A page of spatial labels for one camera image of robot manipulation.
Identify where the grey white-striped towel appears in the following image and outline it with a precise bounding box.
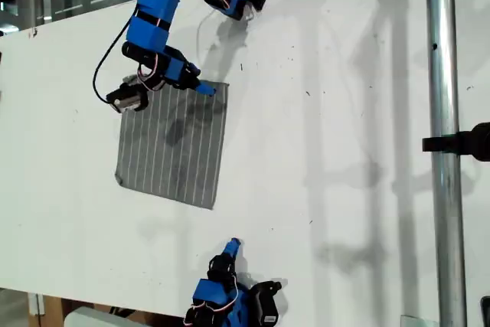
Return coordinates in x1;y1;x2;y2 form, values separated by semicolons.
114;80;230;211

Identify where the black clamp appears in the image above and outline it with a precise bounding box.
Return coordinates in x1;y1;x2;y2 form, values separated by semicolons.
421;121;490;163

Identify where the black device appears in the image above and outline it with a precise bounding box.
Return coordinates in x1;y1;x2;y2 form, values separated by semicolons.
479;296;490;327

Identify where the camera black cable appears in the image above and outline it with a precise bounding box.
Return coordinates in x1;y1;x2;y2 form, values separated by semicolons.
92;3;141;105

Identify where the white leg bracket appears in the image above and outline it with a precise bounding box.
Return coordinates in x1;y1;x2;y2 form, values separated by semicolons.
28;293;47;317

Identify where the steel post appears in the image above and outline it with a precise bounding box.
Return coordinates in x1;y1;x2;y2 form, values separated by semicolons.
424;0;469;327

